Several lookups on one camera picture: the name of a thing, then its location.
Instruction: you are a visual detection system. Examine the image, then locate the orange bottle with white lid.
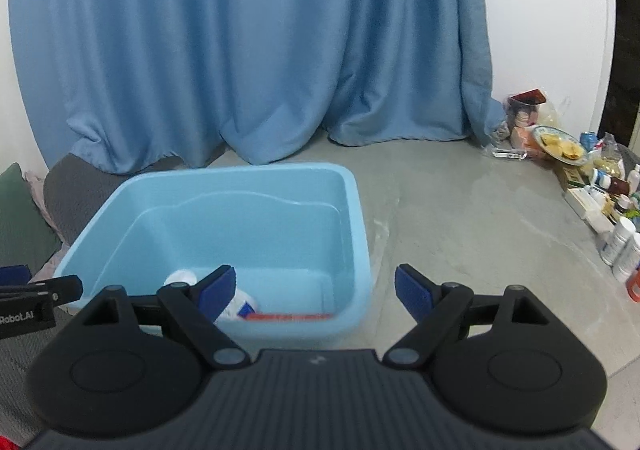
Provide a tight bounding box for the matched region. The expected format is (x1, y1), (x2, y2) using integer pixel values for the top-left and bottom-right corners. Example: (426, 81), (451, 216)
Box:
(246, 311), (334, 321)

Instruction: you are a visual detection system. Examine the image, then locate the plastic bag with red box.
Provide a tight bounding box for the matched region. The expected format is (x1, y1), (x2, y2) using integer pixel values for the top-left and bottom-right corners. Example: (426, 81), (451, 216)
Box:
(502, 89), (572, 152)

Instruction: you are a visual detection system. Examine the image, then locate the grey knitted blanket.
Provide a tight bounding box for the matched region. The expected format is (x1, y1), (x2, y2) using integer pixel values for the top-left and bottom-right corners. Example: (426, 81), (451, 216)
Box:
(0, 152), (228, 437)

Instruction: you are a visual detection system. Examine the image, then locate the dark door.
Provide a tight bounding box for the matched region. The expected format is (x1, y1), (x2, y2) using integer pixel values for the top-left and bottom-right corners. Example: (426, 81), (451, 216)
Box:
(600, 0), (640, 151)

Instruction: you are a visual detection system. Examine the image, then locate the brown bottle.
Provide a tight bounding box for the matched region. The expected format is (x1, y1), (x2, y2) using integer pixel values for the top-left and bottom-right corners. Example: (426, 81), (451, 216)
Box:
(592, 169), (632, 197)

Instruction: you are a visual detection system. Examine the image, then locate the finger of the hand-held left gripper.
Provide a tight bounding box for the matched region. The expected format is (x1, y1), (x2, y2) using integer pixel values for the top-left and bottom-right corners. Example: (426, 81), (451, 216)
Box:
(0, 265), (32, 287)
(0, 274), (84, 307)

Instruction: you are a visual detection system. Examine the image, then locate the white medicine bottle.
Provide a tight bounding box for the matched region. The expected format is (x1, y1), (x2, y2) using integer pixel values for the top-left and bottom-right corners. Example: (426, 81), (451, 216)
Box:
(612, 231), (640, 284)
(601, 217), (637, 267)

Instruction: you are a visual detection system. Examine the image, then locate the white bottle with blue label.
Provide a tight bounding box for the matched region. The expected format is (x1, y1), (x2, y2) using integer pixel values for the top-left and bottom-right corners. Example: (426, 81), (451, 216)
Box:
(215, 286), (260, 322)

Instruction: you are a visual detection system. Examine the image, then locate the white flat box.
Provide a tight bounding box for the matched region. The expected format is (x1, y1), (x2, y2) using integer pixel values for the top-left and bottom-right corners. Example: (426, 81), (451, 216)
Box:
(564, 186), (617, 234)

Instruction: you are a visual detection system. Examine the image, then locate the green pillow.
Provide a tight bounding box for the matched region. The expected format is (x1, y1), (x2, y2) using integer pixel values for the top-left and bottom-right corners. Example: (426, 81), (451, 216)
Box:
(0, 162), (62, 277)

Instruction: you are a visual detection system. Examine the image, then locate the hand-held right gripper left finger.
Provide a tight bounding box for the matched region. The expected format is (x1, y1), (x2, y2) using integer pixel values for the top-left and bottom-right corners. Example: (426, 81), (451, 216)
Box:
(85, 264), (250, 372)

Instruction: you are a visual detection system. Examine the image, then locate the blue curtain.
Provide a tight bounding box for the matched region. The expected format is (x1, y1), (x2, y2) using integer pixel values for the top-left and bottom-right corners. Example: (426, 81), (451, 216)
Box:
(7, 0), (507, 176)

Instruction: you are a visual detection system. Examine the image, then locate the plate of yellow food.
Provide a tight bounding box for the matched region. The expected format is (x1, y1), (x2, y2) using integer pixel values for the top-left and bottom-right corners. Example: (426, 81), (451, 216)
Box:
(531, 125), (587, 164)

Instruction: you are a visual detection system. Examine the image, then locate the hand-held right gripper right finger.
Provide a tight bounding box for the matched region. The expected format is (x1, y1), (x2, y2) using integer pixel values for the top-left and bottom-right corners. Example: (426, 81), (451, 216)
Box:
(383, 263), (547, 371)

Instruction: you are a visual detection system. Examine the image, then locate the grey desktop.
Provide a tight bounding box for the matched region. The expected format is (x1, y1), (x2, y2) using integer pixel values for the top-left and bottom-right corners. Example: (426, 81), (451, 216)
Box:
(207, 134), (640, 433)

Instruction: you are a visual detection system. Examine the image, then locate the light blue plastic storage bin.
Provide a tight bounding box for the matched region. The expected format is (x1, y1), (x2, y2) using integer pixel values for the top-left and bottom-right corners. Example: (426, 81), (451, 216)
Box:
(52, 161), (374, 347)

